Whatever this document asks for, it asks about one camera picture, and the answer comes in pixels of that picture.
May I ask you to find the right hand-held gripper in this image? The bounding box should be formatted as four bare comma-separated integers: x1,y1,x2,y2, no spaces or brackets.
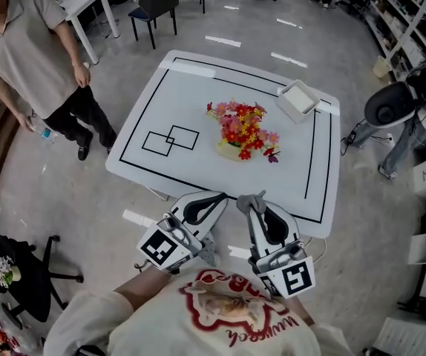
246,205,317,299

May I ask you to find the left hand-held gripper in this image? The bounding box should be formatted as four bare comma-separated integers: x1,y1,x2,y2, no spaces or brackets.
136,190,230,276

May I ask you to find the grey knitted cloth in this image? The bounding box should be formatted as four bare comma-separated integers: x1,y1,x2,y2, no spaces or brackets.
236,190,268,214

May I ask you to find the flower bouquet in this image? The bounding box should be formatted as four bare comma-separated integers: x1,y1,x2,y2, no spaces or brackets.
205,97,281,164

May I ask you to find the person's left forearm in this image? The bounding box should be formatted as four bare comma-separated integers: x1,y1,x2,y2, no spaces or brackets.
113,267,173,313

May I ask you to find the person's right forearm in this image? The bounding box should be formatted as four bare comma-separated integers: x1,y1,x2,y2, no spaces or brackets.
286,295,316,328

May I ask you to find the person's white clog shoe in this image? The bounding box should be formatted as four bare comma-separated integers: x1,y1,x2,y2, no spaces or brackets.
197,231,222,267

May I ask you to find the white rectangular box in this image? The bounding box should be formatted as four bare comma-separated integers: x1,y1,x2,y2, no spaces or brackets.
275,79,321,125

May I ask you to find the person's white printed shirt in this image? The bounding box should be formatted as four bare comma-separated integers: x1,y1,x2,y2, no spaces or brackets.
44,268,362,356

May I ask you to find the white slatted panel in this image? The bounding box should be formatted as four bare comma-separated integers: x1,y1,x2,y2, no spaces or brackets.
374,317,426,356

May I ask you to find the clear water bottle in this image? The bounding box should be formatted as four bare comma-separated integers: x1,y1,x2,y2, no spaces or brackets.
27,119,59,144

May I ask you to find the black swivel chair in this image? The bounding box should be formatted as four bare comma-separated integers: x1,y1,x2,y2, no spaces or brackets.
0,234,85,324

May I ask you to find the cream waste bin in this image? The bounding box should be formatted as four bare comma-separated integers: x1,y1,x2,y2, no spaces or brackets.
373,56,392,79

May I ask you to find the small pot with white flowers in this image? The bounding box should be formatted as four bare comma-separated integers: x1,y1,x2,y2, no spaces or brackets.
0,256,22,289

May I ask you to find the white shelving unit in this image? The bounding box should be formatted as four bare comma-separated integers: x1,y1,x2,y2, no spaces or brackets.
364,0,426,85

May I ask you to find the white floor cable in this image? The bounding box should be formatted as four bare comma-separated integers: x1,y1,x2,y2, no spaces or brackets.
304,235,328,265

